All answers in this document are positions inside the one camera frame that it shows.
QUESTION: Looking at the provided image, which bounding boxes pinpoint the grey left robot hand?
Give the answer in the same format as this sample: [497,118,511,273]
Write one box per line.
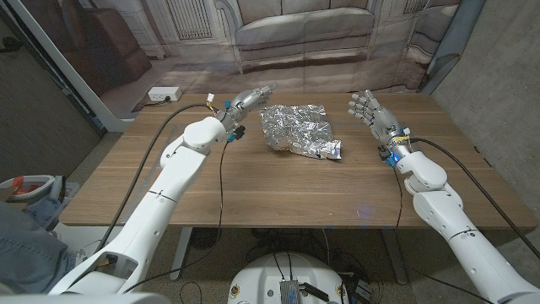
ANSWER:
[219,82,278,130]

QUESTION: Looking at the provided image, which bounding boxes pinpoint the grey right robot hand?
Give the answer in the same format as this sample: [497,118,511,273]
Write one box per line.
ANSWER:
[348,89,411,147]

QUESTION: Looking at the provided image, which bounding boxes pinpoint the aluminum foil sheet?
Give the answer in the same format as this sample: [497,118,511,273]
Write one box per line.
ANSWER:
[258,103,343,160]

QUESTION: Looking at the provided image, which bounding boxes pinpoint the printed living room backdrop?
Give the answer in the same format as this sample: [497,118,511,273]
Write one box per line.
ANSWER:
[16,0,463,120]

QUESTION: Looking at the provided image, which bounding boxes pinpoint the white power strip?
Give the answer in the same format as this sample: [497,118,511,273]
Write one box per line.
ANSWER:
[147,86,183,103]

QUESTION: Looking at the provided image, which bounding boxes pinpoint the grey blue backdrop pole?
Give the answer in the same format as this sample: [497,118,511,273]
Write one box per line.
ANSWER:
[419,0,486,95]

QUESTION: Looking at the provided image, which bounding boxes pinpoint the dark round floor fan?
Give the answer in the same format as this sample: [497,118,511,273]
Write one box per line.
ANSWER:
[189,227,223,251]

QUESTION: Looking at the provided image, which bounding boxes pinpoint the grey power adapter box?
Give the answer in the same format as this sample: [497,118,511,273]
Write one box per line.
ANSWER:
[354,279,375,300]

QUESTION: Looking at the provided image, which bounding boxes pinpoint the white robot torso base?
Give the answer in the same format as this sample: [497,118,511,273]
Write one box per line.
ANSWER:
[227,252,350,304]

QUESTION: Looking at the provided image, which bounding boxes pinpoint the black connector bar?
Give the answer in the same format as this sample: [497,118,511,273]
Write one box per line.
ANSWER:
[300,282,331,303]

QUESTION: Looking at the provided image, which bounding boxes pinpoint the grey finned module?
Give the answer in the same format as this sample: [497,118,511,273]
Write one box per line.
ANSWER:
[279,279,301,304]

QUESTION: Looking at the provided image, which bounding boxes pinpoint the white container with orange item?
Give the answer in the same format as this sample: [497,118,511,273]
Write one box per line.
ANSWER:
[0,175,67,203]

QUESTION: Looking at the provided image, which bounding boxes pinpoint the blue fabric bundle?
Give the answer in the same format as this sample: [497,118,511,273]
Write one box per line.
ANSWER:
[20,197,60,231]

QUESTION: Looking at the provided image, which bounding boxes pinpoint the person leg in jeans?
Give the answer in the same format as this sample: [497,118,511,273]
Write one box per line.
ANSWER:
[0,201,79,295]

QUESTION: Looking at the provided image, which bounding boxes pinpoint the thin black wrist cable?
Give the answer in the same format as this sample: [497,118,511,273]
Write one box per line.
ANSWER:
[390,166,494,304]
[121,141,231,295]

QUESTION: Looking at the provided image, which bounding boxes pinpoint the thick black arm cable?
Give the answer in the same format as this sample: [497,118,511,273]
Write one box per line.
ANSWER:
[408,137,540,261]
[94,102,216,253]

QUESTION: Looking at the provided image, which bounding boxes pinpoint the white backdrop frame pole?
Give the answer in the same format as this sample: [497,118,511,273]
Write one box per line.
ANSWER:
[6,0,136,134]

